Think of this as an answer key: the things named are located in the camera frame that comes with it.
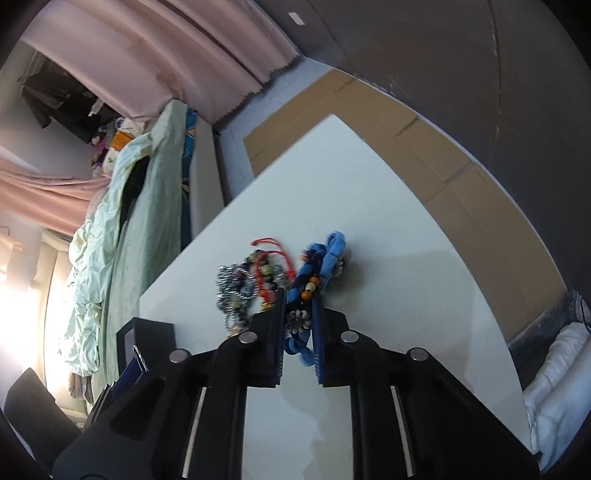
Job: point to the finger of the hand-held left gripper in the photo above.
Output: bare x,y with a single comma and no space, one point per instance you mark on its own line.
129,378

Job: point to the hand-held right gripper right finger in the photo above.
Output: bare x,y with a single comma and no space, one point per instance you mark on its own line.
318,341

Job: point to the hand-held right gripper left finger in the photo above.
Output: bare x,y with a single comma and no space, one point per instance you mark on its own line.
280,341

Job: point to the black jewelry box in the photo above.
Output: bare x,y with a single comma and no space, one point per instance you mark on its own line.
152,337

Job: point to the light green duvet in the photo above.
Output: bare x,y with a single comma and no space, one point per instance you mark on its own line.
87,277

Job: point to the bed with green sheet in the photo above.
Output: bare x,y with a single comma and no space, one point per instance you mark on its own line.
143,258

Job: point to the dark cloth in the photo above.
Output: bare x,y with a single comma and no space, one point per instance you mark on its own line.
134,189

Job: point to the pink curtain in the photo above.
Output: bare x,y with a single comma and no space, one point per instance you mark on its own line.
41,194
161,50

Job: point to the flat cardboard sheet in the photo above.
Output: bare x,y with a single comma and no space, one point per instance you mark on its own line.
461,194

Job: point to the plush toys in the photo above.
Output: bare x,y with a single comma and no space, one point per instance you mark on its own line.
99,152

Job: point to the pillow with orange label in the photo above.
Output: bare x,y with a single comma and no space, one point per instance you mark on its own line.
121,138

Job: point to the white padded cloth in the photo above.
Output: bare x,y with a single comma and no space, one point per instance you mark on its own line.
558,383

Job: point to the hanging dark clothes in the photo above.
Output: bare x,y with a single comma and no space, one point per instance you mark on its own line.
60,101

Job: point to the white wall socket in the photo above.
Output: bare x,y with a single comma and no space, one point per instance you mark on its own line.
296,19

